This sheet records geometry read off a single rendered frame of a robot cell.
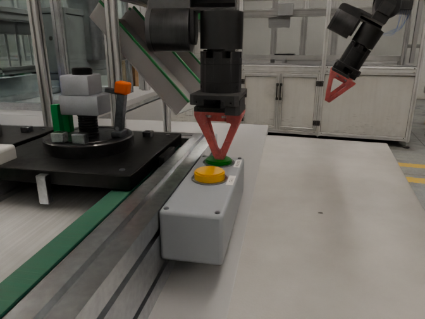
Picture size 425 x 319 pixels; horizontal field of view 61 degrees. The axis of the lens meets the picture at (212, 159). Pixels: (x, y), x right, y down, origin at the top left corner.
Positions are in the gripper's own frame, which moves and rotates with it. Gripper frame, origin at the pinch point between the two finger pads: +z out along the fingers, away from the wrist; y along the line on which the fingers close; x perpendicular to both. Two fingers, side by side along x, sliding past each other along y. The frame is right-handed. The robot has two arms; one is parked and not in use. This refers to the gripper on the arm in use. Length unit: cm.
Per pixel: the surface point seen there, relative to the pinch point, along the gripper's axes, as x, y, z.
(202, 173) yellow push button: -0.7, 8.2, 0.4
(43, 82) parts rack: -42.3, -20.3, -7.5
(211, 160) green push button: -1.0, 0.8, 0.9
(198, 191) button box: -0.5, 11.2, 1.6
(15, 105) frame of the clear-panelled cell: -105, -86, 9
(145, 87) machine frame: -77, -166, 8
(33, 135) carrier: -36.0, -6.7, 0.7
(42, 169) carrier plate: -22.2, 10.2, 0.8
